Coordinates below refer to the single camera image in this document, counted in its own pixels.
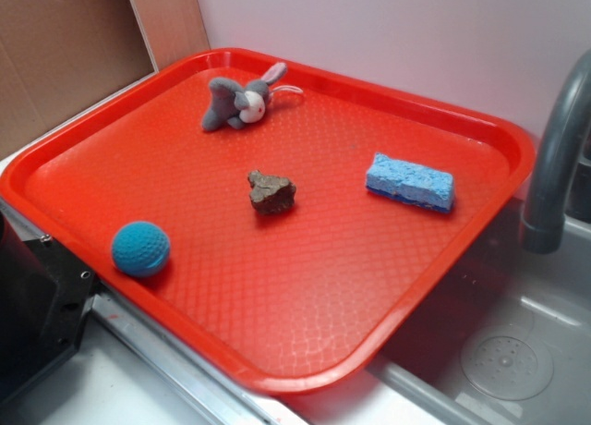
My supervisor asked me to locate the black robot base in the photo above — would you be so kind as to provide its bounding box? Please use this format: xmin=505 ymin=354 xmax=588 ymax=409
xmin=1 ymin=216 xmax=96 ymax=406

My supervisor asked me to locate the grey plush elephant toy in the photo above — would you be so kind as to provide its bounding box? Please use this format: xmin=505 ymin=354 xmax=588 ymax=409
xmin=201 ymin=62 xmax=304 ymax=132

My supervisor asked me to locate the brown cardboard panel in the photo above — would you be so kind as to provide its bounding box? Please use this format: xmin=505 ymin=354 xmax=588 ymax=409
xmin=1 ymin=0 xmax=210 ymax=157

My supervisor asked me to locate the grey toy sink basin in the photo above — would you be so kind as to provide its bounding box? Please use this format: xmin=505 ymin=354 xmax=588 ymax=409
xmin=367 ymin=133 xmax=591 ymax=425

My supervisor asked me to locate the brown rock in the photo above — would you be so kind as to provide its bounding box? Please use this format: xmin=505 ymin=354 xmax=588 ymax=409
xmin=247 ymin=170 xmax=296 ymax=215

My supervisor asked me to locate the red plastic tray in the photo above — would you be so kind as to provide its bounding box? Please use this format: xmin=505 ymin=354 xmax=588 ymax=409
xmin=1 ymin=49 xmax=535 ymax=394

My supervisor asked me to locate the blue sponge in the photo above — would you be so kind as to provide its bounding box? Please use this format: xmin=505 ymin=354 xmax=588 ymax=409
xmin=365 ymin=152 xmax=455 ymax=213

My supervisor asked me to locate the blue textured ball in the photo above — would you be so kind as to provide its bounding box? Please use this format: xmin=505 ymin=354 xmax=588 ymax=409
xmin=111 ymin=221 xmax=171 ymax=278

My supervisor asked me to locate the grey toy faucet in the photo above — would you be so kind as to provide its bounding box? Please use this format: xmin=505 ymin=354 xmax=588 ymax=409
xmin=519 ymin=52 xmax=590 ymax=254

